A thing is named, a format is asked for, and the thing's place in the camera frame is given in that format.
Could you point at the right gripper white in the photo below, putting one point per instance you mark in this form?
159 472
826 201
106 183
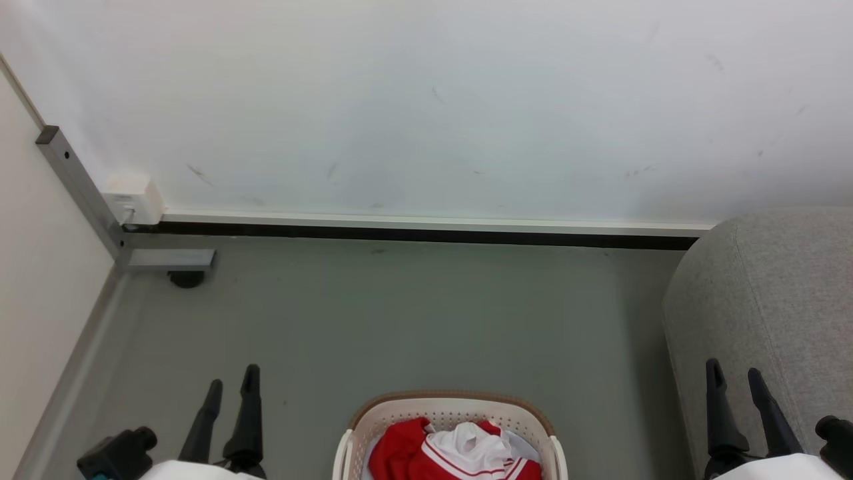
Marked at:
780 468

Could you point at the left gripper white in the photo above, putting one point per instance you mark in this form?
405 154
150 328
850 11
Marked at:
193 470

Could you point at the white red striped garment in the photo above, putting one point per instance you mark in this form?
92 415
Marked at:
470 443

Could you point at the grey fabric sofa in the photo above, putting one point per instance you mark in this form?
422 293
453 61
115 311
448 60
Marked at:
773 293

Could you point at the black caster wheel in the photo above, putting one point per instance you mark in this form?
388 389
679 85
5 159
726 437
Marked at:
185 278

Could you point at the cream perforated laundry basket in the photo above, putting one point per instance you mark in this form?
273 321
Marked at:
460 406

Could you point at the black baseboard strip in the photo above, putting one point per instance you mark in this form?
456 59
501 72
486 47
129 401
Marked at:
413 234

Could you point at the white baseboard strip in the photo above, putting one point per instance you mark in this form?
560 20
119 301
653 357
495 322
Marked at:
433 222

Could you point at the white wall socket box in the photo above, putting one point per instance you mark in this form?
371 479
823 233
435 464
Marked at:
135 197

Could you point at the grey metal frame post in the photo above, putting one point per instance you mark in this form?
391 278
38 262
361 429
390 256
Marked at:
80 186

